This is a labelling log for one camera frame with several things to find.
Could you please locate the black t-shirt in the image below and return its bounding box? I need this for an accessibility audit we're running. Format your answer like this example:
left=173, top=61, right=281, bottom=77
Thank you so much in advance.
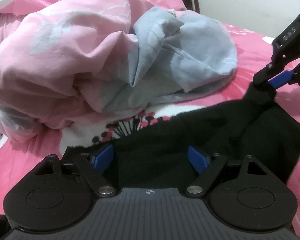
left=62, top=81, right=300, bottom=189

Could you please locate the pink floral bed blanket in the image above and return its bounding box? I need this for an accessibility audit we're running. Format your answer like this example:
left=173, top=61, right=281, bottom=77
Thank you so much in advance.
left=0, top=24, right=300, bottom=236

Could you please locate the pink grey floral duvet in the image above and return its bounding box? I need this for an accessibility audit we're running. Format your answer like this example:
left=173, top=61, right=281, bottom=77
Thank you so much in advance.
left=0, top=0, right=237, bottom=141

